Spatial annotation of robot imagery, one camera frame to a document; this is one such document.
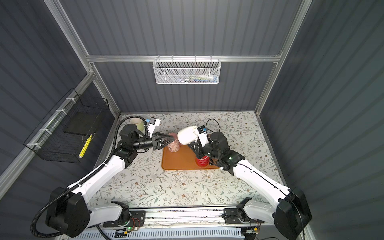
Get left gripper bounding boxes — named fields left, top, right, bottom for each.
left=131, top=131, right=174, bottom=152

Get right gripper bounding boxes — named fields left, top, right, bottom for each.
left=188, top=139, right=221, bottom=161

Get white mug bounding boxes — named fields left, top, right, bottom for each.
left=178, top=126, right=199, bottom=145

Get light green mug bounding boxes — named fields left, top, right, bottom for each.
left=130, top=118, right=145, bottom=133

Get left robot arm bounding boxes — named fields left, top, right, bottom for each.
left=31, top=124, right=175, bottom=238

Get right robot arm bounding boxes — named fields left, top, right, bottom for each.
left=180, top=132, right=312, bottom=240

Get pink ghost pattern mug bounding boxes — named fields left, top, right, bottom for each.
left=168, top=133, right=181, bottom=153

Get red mug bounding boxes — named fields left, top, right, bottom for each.
left=195, top=156, right=210, bottom=168

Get orange plastic tray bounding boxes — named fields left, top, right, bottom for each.
left=162, top=145, right=218, bottom=171

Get pens in white basket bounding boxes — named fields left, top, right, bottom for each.
left=178, top=74, right=219, bottom=84

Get yellow marker pen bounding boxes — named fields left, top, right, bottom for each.
left=78, top=135, right=93, bottom=159

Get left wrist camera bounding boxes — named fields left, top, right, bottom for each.
left=146, top=117, right=161, bottom=138

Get white wire wall basket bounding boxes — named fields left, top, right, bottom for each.
left=153, top=59, right=222, bottom=85

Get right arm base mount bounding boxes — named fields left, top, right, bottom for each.
left=221, top=208, right=265, bottom=225

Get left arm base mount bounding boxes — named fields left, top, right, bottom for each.
left=103, top=211, right=146, bottom=228

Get black corrugated cable hose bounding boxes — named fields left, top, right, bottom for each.
left=29, top=115, right=148, bottom=239

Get black wire wall basket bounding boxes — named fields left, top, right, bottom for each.
left=24, top=91, right=109, bottom=164

